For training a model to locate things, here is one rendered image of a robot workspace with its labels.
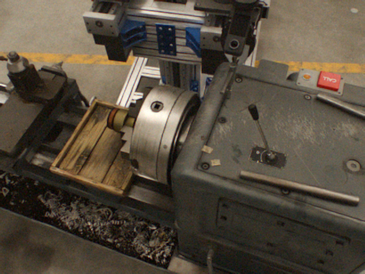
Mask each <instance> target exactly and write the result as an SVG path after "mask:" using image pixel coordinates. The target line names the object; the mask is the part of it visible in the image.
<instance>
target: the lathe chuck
mask: <svg viewBox="0 0 365 274"><path fill-rule="evenodd" d="M161 86H167V87H161ZM161 86H160V85H157V86H155V87H154V88H153V89H152V90H151V91H150V92H149V93H148V95H147V97H146V99H145V101H144V103H143V105H142V107H141V109H140V112H139V114H138V115H137V118H136V121H135V126H134V128H133V133H132V138H131V145H130V152H129V158H130V159H132V160H133V159H136V160H137V161H138V162H139V169H138V168H135V167H134V166H131V170H132V172H133V173H134V174H135V175H139V176H141V177H144V178H147V179H150V180H154V181H156V182H159V180H158V178H157V158H158V153H159V147H160V142H161V138H162V135H163V131H164V129H165V126H166V124H167V120H168V118H169V115H170V113H171V111H172V108H173V106H174V104H175V102H176V100H177V99H178V98H179V97H180V95H181V94H182V93H183V92H184V91H185V89H182V88H178V87H173V86H169V85H166V84H161ZM155 102H160V103H161V104H162V105H163V107H162V109H161V110H160V111H153V109H152V105H153V104H154V103H155ZM159 183H160V182H159Z"/></svg>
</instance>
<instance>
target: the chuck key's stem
mask: <svg viewBox="0 0 365 274"><path fill-rule="evenodd" d="M236 68H237V64H236V63H234V62H230V63H229V65H228V73H229V71H232V72H233V75H232V78H231V79H230V81H229V84H228V86H227V89H226V95H225V98H228V99H230V97H231V96H232V87H233V84H234V81H235V76H236ZM227 75H228V74H227Z"/></svg>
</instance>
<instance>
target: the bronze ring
mask: <svg viewBox="0 0 365 274"><path fill-rule="evenodd" d="M128 112H129V110H127V109H124V108H115V107H114V108H113V109H111V110H110V112H109V114H108V117H107V127H108V128H109V129H110V130H115V132H118V133H120V130H121V129H122V127H123V126H128V127H132V128H134V126H135V121H136V118H135V117H132V116H128Z"/></svg>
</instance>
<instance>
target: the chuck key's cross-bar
mask: <svg viewBox="0 0 365 274"><path fill-rule="evenodd" d="M237 62H238V57H237V56H236V58H235V60H234V63H236V64H237ZM232 75H233V72H232V71H229V73H228V75H227V77H226V79H225V81H224V84H223V86H222V88H221V90H220V94H221V95H223V94H224V92H225V90H226V88H227V86H228V84H229V81H230V79H231V78H232Z"/></svg>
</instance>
